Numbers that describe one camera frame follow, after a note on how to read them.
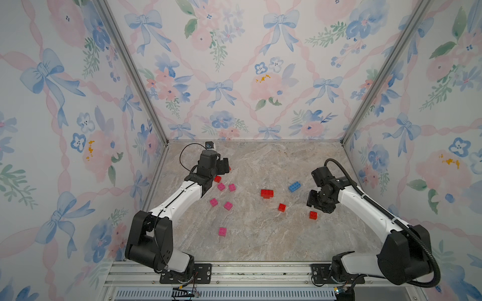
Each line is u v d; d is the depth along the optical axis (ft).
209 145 2.46
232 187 3.20
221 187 3.20
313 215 2.88
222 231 2.75
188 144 2.26
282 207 3.02
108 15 2.31
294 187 3.20
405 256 1.34
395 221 1.46
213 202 3.04
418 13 2.29
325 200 2.28
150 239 1.44
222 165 2.57
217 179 3.33
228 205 2.96
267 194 3.07
